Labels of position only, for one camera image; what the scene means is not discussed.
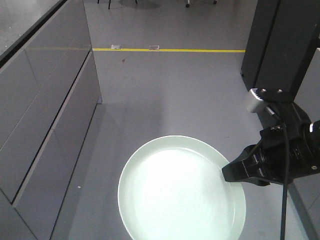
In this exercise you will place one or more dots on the pale green round plate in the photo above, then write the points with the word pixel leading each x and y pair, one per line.
pixel 173 188

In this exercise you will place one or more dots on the grey kitchen cabinet front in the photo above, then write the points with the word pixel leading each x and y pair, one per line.
pixel 49 90

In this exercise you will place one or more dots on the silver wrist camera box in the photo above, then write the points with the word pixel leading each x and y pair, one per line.
pixel 253 101

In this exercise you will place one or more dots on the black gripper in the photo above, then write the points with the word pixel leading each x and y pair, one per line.
pixel 266 165

